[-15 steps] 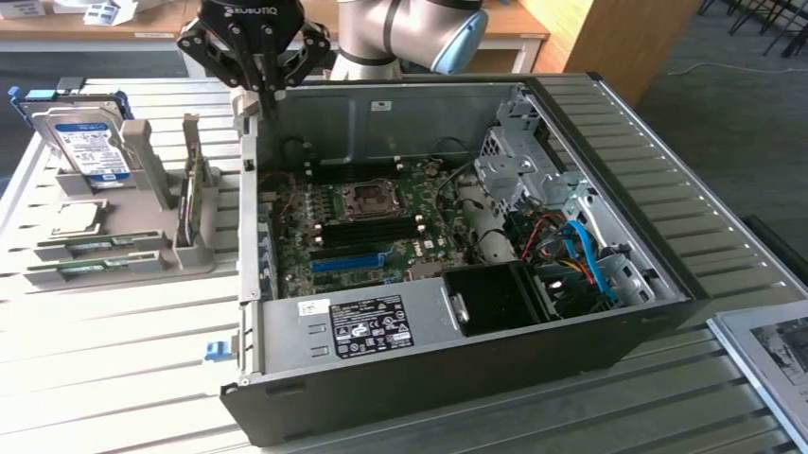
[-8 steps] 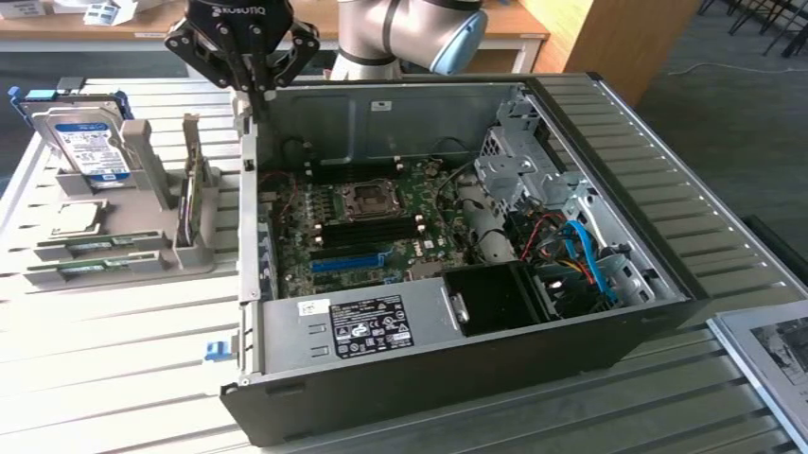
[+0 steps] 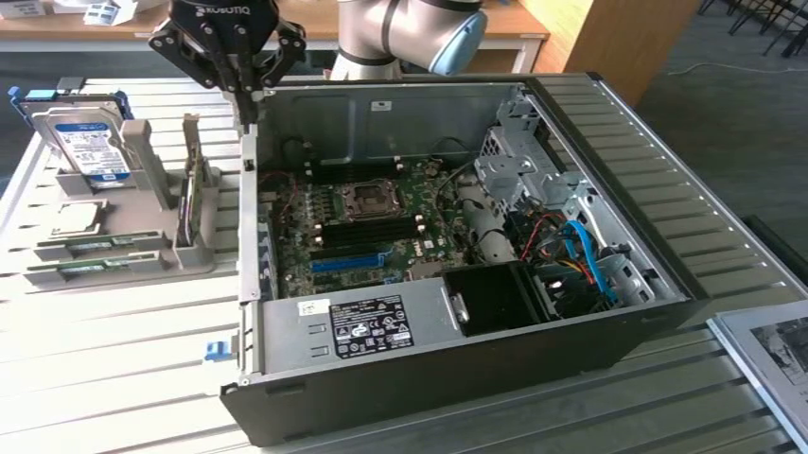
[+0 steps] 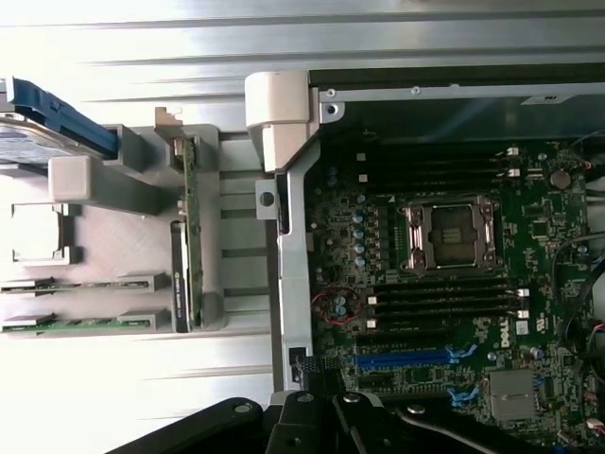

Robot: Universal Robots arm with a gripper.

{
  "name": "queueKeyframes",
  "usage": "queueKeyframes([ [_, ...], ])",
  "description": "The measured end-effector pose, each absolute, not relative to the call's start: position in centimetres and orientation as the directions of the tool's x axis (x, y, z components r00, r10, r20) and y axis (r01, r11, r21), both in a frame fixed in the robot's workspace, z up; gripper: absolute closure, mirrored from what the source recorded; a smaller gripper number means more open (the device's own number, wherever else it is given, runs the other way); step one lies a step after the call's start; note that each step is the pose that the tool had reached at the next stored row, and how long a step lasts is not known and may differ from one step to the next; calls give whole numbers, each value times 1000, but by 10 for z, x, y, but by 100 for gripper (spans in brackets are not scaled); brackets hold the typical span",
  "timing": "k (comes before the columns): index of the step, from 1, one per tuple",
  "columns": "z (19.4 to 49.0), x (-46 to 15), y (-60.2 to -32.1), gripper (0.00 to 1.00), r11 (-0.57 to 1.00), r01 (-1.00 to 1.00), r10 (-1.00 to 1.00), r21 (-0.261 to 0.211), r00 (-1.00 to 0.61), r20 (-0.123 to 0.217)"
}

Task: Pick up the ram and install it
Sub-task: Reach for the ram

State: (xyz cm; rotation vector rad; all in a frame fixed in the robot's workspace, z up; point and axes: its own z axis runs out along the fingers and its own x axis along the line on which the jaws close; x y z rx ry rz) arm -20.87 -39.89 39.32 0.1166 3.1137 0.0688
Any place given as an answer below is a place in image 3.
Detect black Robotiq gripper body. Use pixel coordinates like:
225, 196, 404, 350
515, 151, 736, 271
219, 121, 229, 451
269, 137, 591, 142
169, 0, 284, 73

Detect black RAM slot bank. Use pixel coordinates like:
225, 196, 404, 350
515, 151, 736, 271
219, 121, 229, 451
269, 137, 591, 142
301, 156, 406, 184
313, 215, 428, 251

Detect green RAM stick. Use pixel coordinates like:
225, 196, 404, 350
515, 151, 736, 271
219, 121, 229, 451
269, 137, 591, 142
35, 233, 154, 251
27, 253, 161, 276

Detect white cardboard boxes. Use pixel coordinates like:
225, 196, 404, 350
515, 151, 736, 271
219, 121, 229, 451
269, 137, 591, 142
51, 0, 174, 26

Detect hard disk with white label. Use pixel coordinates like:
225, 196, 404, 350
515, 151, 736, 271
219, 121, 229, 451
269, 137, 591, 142
44, 105, 138, 191

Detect blue disk caddy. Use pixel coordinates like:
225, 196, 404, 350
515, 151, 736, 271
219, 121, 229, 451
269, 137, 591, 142
6, 83, 131, 125

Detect grey parts rack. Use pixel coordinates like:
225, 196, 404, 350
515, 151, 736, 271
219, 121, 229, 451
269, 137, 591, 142
0, 117, 223, 287

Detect CPU socket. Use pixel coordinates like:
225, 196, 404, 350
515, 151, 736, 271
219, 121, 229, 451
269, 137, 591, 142
334, 181, 406, 222

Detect CPU chip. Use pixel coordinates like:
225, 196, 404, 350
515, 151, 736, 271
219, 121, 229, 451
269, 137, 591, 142
51, 200, 110, 238

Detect green motherboard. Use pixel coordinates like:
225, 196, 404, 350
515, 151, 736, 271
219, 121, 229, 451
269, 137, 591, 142
267, 158, 481, 299

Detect metal disk bay cage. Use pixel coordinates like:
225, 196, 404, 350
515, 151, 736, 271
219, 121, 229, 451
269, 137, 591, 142
472, 96, 552, 217

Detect blue expansion slot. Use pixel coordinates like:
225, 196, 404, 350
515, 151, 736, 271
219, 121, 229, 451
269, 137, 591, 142
309, 252, 389, 274

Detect wooden cabinet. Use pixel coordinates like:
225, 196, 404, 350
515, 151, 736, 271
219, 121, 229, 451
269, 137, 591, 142
523, 0, 704, 109

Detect blue plastic clip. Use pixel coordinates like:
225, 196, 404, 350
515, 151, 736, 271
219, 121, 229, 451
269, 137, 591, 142
202, 339, 234, 364

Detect grey power supply with label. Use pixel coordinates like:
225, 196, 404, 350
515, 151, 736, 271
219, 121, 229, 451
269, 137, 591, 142
257, 277, 473, 375

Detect black fan shroud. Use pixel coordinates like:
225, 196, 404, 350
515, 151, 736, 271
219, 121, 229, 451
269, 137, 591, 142
440, 261, 559, 338

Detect black open PC case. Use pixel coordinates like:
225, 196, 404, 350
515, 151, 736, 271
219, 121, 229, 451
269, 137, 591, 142
219, 70, 714, 448

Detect black chair legs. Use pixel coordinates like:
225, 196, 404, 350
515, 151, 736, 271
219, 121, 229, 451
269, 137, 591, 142
698, 0, 808, 60

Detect printed paper sheet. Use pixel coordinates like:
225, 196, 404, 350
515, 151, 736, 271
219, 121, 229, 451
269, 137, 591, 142
704, 308, 808, 448

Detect wooden desk white frame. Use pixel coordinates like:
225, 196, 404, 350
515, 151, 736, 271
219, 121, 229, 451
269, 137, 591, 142
0, 0, 552, 75

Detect red wire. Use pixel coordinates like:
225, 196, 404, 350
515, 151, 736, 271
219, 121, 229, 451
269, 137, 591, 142
262, 170, 298, 228

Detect blue flat wire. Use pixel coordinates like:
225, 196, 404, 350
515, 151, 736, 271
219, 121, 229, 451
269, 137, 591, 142
564, 218, 619, 305

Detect white floor cable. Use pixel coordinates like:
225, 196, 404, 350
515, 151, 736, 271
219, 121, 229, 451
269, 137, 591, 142
667, 60, 808, 78

